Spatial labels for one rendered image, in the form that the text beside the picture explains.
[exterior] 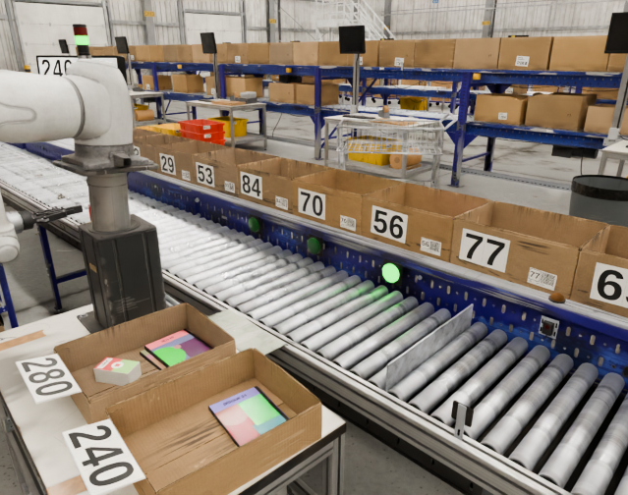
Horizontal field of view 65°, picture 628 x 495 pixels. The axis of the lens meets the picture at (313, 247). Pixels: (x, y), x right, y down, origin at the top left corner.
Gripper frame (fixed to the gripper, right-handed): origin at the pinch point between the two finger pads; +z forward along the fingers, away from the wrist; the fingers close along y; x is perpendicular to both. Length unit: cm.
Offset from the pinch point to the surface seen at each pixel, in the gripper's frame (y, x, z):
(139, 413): -118, 15, -34
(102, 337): -85, 12, -28
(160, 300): -78, 12, -6
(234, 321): -94, 20, 11
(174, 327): -87, 17, -7
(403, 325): -133, 21, 48
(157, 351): -96, 17, -17
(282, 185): -50, -6, 73
